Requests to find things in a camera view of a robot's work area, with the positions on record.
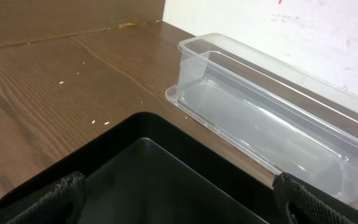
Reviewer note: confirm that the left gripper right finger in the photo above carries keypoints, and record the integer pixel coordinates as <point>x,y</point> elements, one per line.
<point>296,204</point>

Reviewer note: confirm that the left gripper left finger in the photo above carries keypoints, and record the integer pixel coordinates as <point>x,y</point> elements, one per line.
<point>64,204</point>

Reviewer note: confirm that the clear plastic bin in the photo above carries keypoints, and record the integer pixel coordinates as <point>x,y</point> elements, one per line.
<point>218,60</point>

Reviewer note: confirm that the black plastic tray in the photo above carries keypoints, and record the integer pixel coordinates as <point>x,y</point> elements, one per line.
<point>146,170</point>

